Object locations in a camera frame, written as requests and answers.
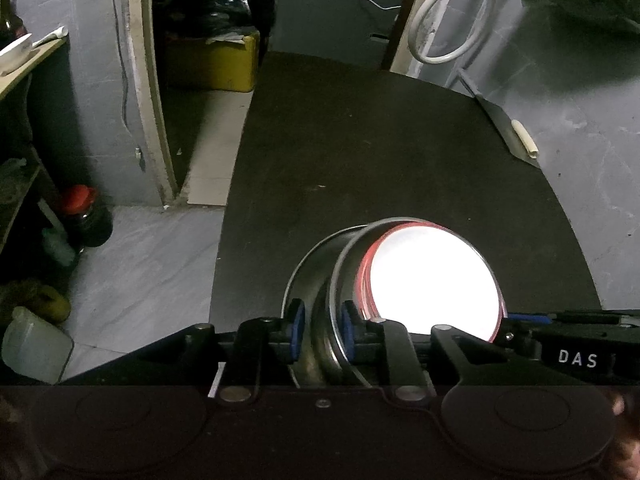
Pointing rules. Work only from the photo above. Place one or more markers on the pale wooden counter shelf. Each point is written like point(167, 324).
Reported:
point(30, 67)

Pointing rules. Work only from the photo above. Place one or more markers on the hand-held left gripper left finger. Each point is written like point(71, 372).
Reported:
point(298, 330)

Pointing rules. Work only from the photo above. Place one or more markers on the white squeeze tube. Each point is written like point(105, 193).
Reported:
point(50, 37)

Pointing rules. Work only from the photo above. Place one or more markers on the black cabinet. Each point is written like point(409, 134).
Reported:
point(325, 10)

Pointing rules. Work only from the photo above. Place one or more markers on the dark glass bottle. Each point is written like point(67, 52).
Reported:
point(10, 25)

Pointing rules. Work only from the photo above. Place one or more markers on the yellow-brown cloth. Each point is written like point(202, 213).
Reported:
point(35, 300)

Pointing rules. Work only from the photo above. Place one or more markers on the black plastic bag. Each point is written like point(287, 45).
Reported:
point(210, 5)

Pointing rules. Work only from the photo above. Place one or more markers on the yellow plastic container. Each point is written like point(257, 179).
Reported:
point(215, 67)

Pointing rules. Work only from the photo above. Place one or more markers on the translucent plastic jug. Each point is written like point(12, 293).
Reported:
point(35, 345)

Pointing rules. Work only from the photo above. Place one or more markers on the red-capped dark bottle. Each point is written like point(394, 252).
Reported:
point(82, 210)

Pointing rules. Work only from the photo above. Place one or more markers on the grey crumpled bag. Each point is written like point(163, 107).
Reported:
point(10, 175)

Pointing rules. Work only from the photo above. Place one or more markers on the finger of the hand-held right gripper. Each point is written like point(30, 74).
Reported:
point(530, 318)

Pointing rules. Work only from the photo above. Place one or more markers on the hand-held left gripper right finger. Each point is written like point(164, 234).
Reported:
point(350, 330)

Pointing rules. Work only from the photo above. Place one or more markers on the small steel bowl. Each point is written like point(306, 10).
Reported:
point(315, 285)

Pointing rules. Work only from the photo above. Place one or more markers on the green plastic bottle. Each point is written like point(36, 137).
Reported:
point(57, 250)

